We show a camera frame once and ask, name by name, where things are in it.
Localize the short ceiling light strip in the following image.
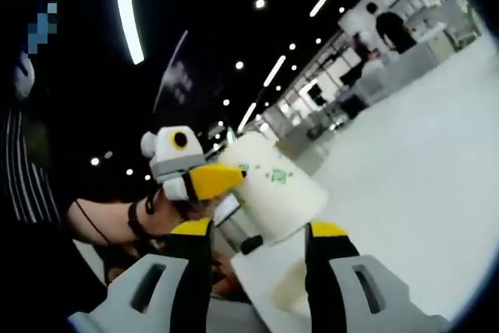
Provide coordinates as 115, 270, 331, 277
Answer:
236, 101, 258, 134
263, 55, 288, 87

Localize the black device cable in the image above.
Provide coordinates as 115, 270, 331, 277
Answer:
75, 198, 111, 246

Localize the green print paper cup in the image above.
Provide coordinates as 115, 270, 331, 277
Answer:
217, 131, 329, 245

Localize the black wrist strap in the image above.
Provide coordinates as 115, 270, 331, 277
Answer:
127, 199, 157, 239

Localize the white chest-worn device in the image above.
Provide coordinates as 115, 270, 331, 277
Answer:
12, 51, 37, 101

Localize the group of round ceiling downlights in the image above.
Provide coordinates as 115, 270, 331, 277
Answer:
89, 0, 377, 178

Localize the person's left hand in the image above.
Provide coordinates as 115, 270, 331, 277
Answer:
147, 187, 214, 236

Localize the black screen on stand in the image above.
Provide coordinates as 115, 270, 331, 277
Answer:
306, 82, 325, 107

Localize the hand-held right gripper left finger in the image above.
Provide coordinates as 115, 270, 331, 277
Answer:
66, 218, 214, 333

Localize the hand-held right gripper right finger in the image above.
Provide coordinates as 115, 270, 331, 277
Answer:
305, 220, 450, 333

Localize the long ceiling light strip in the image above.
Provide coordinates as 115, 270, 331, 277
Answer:
114, 0, 146, 66

